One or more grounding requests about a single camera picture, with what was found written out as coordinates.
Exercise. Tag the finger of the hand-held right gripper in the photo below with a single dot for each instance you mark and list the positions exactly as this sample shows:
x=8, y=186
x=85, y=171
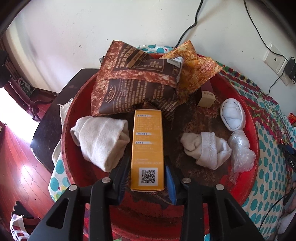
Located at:
x=290, y=157

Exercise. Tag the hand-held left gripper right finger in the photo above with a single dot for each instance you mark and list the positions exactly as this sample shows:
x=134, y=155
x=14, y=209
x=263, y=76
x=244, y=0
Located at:
x=171, y=187

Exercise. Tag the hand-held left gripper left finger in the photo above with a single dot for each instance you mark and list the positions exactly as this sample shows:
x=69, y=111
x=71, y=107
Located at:
x=122, y=183

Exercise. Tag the yellow carton box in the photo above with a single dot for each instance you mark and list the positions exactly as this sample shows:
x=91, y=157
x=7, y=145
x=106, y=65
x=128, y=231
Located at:
x=146, y=143

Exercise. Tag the white towel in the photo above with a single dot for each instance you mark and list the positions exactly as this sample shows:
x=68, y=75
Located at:
x=101, y=139

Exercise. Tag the clear plastic wrap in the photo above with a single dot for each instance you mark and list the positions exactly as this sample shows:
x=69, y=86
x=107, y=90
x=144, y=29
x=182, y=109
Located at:
x=241, y=150

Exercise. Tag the white sock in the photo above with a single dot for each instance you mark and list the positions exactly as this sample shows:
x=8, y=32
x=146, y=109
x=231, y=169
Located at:
x=232, y=113
x=205, y=148

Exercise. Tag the round red tray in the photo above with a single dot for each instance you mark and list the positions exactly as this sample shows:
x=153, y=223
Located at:
x=196, y=125

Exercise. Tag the brown snack bag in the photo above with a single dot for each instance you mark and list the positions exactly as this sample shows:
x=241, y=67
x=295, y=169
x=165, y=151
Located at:
x=129, y=92

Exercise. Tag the small dark red box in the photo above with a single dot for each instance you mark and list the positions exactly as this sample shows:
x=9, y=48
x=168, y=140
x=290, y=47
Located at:
x=207, y=97

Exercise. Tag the orange snack bag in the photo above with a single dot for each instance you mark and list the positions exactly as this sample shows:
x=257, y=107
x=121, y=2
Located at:
x=196, y=67

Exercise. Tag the polka dot tablecloth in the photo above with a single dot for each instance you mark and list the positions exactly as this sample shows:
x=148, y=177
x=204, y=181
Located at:
x=268, y=143

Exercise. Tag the red snack packet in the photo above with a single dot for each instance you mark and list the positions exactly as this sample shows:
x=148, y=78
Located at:
x=292, y=118

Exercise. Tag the black power adapter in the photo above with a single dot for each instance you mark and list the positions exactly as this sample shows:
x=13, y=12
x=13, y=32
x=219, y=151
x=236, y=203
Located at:
x=290, y=68

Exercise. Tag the white and red bag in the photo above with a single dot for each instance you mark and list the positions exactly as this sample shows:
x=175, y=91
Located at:
x=17, y=224

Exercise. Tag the dark wooden furniture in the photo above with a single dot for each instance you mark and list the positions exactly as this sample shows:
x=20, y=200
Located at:
x=20, y=88

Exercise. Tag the white wall socket panel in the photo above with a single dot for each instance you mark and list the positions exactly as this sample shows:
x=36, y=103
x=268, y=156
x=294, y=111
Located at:
x=275, y=60

